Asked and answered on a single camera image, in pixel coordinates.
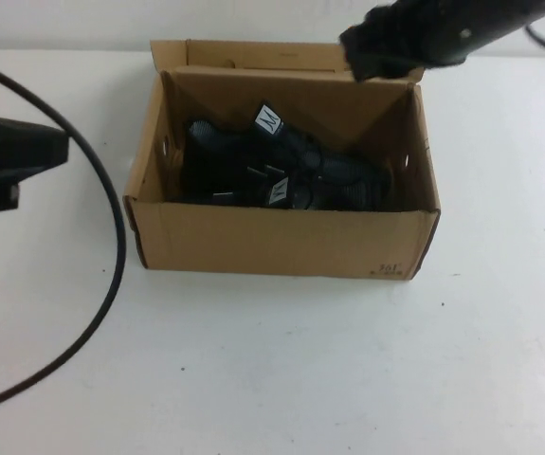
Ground brown cardboard shoe box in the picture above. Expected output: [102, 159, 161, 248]
[122, 39, 444, 281]

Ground black knit sneaker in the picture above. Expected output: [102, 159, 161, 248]
[180, 98, 390, 191]
[172, 175, 396, 212]

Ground thick black camera cable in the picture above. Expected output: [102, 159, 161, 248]
[0, 54, 127, 418]

